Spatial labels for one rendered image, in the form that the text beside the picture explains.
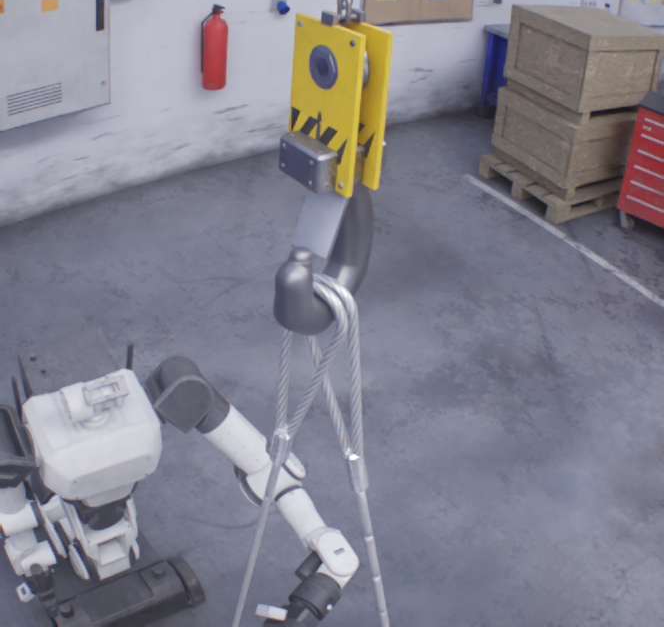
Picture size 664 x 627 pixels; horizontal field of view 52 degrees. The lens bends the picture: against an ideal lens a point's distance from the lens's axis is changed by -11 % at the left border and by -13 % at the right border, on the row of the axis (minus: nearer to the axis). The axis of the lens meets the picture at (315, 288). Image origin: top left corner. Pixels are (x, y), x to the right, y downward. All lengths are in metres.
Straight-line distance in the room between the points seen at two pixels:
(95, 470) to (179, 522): 1.43
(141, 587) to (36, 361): 1.13
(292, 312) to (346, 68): 0.16
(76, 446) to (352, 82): 1.12
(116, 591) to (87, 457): 1.08
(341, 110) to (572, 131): 4.49
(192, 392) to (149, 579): 1.08
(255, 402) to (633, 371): 1.93
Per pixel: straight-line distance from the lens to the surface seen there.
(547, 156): 5.11
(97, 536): 1.92
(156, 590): 2.44
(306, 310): 0.48
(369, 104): 0.44
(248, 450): 1.60
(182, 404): 1.51
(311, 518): 1.62
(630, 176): 5.10
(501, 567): 2.86
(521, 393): 3.58
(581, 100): 4.85
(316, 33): 0.44
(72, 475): 1.45
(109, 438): 1.45
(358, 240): 0.51
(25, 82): 4.15
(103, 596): 2.47
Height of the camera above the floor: 2.27
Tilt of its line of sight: 34 degrees down
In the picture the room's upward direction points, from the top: 4 degrees clockwise
